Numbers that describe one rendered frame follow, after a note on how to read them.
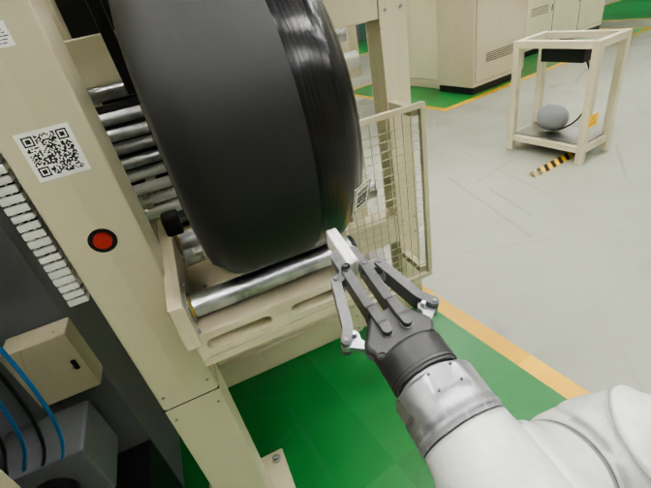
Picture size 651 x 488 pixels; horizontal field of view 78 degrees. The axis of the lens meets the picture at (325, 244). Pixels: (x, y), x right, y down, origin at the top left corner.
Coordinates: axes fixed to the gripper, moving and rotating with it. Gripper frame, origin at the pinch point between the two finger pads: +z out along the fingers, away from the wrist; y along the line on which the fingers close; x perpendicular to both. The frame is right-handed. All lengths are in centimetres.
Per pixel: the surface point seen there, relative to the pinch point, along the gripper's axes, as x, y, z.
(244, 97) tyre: -17.0, 5.4, 15.6
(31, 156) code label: -9.0, 35.7, 31.9
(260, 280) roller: 19.1, 10.0, 17.1
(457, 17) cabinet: 118, -310, 355
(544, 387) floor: 108, -75, -4
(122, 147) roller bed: 12, 28, 68
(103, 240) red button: 6.5, 32.6, 27.4
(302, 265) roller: 19.4, 1.2, 16.8
